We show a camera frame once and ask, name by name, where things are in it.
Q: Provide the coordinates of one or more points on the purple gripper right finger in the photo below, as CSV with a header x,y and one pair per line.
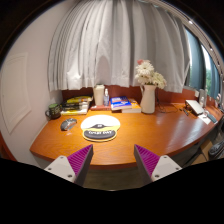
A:
x,y
153,167

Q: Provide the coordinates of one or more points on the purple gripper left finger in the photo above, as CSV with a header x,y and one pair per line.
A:
x,y
73,168

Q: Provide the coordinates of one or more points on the grey computer mouse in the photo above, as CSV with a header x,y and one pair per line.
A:
x,y
68,124

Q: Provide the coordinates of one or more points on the round penguin mouse pad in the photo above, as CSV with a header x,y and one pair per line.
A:
x,y
100,128

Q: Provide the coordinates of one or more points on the dark green mug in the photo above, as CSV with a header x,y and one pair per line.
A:
x,y
53,111

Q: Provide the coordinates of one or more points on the orange book under blue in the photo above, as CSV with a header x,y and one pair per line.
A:
x,y
135,107

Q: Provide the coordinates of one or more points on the stack of books left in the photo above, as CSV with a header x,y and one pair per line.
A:
x,y
76,105

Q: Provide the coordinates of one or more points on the red flat book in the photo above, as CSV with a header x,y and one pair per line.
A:
x,y
100,108

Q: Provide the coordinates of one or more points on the black office chair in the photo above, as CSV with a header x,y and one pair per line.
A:
x,y
216,150

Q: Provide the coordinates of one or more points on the white ceramic pitcher vase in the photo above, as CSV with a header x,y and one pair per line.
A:
x,y
148,99

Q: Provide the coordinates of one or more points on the silver laptop device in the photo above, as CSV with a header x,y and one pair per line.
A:
x,y
195,106

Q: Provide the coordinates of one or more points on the clear sanitizer bottle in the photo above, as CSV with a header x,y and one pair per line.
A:
x,y
106,97

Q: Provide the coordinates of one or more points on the white cylindrical container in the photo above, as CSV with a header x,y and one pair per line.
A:
x,y
98,91

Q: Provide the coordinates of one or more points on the white and pink flowers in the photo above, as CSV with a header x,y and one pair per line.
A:
x,y
146,74

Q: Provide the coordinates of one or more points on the white curtain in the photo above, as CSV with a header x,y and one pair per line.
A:
x,y
100,42

